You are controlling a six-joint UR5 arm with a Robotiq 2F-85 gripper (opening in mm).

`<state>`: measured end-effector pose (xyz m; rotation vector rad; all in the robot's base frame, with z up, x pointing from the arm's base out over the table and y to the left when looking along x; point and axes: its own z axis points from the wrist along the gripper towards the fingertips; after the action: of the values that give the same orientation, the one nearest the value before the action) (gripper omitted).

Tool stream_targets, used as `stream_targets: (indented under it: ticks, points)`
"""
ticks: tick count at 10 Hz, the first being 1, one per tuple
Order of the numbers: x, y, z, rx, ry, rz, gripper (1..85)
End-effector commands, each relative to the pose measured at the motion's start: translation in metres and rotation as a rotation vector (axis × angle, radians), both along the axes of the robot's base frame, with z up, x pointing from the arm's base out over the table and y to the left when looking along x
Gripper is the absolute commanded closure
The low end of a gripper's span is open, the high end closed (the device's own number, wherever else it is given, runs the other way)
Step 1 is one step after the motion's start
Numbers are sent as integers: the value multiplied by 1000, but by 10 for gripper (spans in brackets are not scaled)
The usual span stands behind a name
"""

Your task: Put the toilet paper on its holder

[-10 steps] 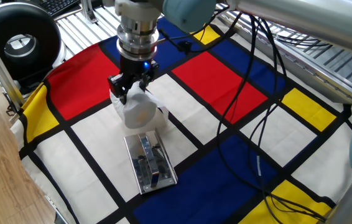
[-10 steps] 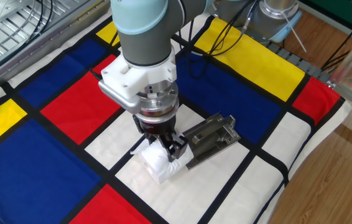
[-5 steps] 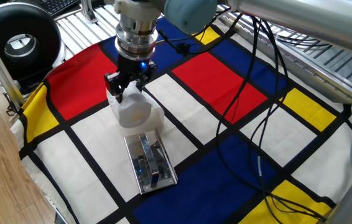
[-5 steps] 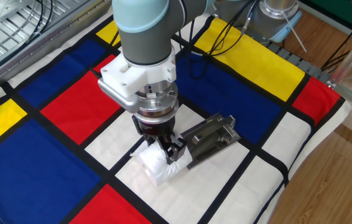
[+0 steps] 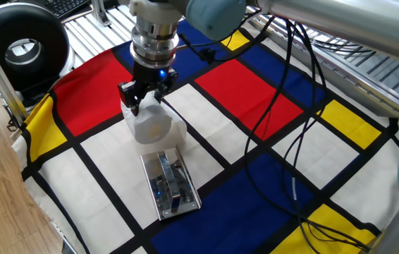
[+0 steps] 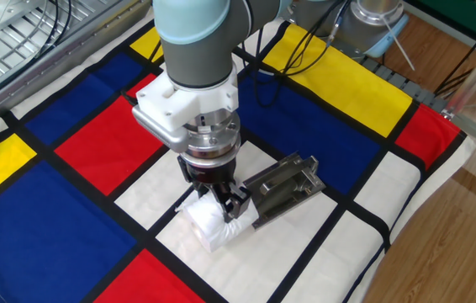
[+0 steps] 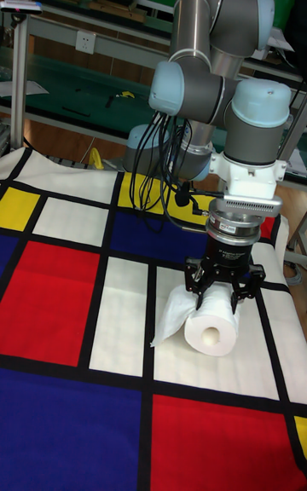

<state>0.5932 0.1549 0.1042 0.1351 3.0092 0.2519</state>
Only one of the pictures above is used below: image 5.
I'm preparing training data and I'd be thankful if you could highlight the small aluminium upright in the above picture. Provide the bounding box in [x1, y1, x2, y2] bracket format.
[91, 0, 112, 28]

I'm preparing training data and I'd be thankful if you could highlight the colour block grid tablecloth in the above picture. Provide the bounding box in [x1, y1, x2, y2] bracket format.
[11, 17, 399, 254]

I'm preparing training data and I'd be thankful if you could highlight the aluminium table edge rail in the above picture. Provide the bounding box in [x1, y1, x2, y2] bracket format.
[247, 13, 399, 126]

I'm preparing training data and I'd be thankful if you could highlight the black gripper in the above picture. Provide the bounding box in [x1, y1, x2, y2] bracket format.
[117, 61, 180, 117]

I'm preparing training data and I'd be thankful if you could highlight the cable with silver connector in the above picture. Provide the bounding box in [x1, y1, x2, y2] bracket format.
[282, 20, 352, 254]

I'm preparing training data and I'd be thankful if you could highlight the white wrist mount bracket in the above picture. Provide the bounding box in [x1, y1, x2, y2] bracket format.
[128, 0, 187, 26]

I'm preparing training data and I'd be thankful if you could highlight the white toilet paper roll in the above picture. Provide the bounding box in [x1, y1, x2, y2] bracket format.
[121, 91, 188, 145]

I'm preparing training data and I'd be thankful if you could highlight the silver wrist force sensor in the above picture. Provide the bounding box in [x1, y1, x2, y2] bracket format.
[130, 17, 180, 69]

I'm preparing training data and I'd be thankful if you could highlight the black computer keyboard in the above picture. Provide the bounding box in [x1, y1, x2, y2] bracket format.
[42, 0, 92, 20]

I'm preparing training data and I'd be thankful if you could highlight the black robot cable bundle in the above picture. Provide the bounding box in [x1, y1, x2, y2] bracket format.
[178, 10, 380, 254]

